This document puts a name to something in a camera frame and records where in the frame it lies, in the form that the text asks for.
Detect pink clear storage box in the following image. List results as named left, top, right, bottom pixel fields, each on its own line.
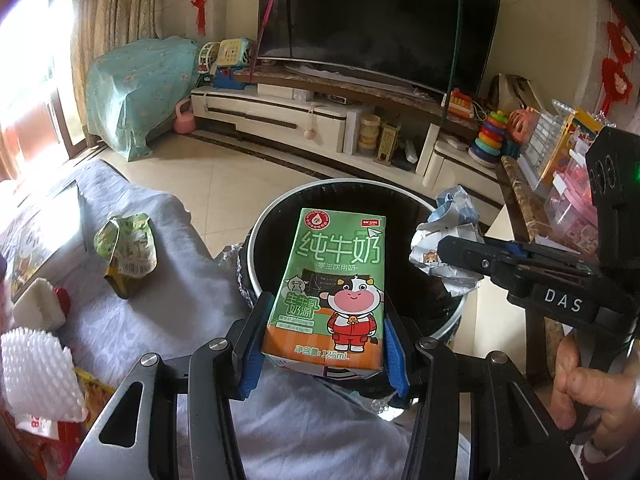
left=542, top=160, right=601, bottom=257

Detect pink toy kettlebell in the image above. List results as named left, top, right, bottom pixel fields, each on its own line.
left=172, top=99, right=194, bottom=135

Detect orange toy basket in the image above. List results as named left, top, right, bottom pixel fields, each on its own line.
left=507, top=107, right=541, bottom=147

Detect green stick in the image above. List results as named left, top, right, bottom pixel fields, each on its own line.
left=446, top=0, right=466, bottom=107

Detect red snack packet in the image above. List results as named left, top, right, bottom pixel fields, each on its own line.
left=0, top=365, right=116, bottom=480

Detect white foam block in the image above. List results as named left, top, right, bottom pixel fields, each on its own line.
left=12, top=277, right=68, bottom=331

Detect teal cloth-covered furniture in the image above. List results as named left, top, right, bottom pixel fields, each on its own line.
left=85, top=37, right=201, bottom=162

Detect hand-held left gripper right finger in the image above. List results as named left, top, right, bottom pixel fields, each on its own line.
left=385, top=306, right=586, bottom=480

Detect rainbow stacking ring toy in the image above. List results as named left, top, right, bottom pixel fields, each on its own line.
left=467, top=110, right=509, bottom=167

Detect pink stick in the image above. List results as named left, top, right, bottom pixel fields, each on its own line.
left=248, top=0, right=289, bottom=82

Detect colourful toy piano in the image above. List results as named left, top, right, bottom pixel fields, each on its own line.
left=447, top=89, right=474, bottom=121

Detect brown marble side table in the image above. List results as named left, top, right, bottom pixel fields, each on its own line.
left=500, top=155, right=573, bottom=386

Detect black curved television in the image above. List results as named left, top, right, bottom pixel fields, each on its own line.
left=257, top=0, right=503, bottom=96

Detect person's right forearm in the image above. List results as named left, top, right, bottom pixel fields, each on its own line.
left=580, top=441, right=640, bottom=480

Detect beige curtain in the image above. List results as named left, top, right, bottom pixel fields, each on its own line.
left=70, top=0, right=173, bottom=86

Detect round black trash bin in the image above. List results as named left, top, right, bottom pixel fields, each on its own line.
left=235, top=177, right=463, bottom=411

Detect green milk carton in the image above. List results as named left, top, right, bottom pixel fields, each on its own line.
left=260, top=207, right=388, bottom=378

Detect window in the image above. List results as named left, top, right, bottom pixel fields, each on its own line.
left=0, top=0, right=77, bottom=181

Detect beige bag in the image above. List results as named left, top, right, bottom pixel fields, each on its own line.
left=487, top=74, right=541, bottom=116

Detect printed cardboard box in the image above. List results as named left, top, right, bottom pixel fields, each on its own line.
left=0, top=180, right=81, bottom=301

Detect green snack wrapper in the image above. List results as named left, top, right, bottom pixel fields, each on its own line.
left=94, top=214, right=158, bottom=301

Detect white paper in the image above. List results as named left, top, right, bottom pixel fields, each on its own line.
left=409, top=185, right=483, bottom=298

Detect yellow stacked containers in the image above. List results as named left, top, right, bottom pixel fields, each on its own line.
left=360, top=114, right=381, bottom=154

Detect clear plastic drawer unit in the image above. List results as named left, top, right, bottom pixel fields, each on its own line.
left=520, top=100, right=601, bottom=201

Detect white box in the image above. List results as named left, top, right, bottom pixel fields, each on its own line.
left=257, top=82, right=294, bottom=99

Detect person's right hand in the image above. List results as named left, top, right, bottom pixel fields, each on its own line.
left=552, top=332, right=640, bottom=458

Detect white television cabinet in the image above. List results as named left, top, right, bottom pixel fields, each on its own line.
left=190, top=67, right=506, bottom=196

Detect red wall decoration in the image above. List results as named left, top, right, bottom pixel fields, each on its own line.
left=601, top=20, right=635, bottom=112

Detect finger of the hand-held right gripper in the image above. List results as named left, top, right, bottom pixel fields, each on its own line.
left=479, top=239, right=602, bottom=277
left=437, top=235, right=507, bottom=282

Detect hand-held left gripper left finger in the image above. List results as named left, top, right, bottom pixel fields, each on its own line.
left=65, top=291, right=276, bottom=480

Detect white foam net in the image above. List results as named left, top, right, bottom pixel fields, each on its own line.
left=0, top=327, right=88, bottom=431

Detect yellow teal toy register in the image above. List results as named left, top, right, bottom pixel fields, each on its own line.
left=217, top=37, right=251, bottom=69

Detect wooden toy frame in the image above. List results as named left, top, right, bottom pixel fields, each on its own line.
left=376, top=122, right=401, bottom=166

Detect white toy wheel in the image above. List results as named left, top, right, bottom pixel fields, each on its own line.
left=197, top=42, right=221, bottom=74

